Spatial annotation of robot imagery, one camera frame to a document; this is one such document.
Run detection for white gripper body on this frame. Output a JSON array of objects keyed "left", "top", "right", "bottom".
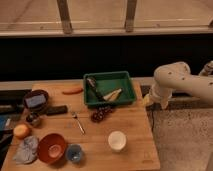
[{"left": 149, "top": 84, "right": 172, "bottom": 109}]

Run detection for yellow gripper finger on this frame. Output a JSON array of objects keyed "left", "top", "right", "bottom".
[{"left": 143, "top": 94, "right": 152, "bottom": 107}]

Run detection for blue sponge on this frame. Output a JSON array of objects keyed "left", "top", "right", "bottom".
[{"left": 25, "top": 95, "right": 46, "bottom": 108}]

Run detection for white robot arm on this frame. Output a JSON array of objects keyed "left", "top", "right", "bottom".
[{"left": 142, "top": 60, "right": 213, "bottom": 109}]

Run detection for orange bowl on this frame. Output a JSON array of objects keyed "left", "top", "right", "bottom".
[{"left": 37, "top": 133, "right": 67, "bottom": 164}]

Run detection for dark purple bowl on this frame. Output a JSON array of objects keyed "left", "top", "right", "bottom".
[{"left": 23, "top": 89, "right": 49, "bottom": 112}]

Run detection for yellow banana in tray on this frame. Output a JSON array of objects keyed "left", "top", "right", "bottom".
[{"left": 104, "top": 88, "right": 122, "bottom": 101}]

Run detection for green plastic tray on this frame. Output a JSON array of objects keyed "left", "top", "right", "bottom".
[{"left": 83, "top": 71, "right": 137, "bottom": 108}]

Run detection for white cup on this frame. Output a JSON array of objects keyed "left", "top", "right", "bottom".
[{"left": 108, "top": 131, "right": 127, "bottom": 152}]

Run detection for dark grape bunch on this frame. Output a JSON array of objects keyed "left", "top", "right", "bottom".
[{"left": 90, "top": 106, "right": 113, "bottom": 123}]

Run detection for grey metal fixture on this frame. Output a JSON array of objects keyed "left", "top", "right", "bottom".
[{"left": 199, "top": 61, "right": 213, "bottom": 76}]

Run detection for dark brush in tray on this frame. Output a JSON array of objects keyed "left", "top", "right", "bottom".
[{"left": 86, "top": 77, "right": 104, "bottom": 101}]

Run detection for orange carrot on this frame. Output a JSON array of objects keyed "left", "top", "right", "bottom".
[{"left": 62, "top": 87, "right": 83, "bottom": 95}]

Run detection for silver fork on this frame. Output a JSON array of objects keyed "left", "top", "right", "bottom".
[{"left": 71, "top": 111, "right": 86, "bottom": 134}]

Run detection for small blue cup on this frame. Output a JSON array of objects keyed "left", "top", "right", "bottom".
[{"left": 65, "top": 144, "right": 83, "bottom": 163}]

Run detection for black rectangular block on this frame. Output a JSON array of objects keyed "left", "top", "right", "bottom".
[{"left": 46, "top": 105, "right": 68, "bottom": 116}]

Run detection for wooden cutting board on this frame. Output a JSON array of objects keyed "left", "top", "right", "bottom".
[{"left": 1, "top": 81, "right": 160, "bottom": 171}]

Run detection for orange fruit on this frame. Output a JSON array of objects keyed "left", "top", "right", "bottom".
[{"left": 13, "top": 124, "right": 31, "bottom": 139}]

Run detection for grey crumpled cloth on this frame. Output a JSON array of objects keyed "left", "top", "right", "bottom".
[{"left": 13, "top": 136, "right": 39, "bottom": 164}]

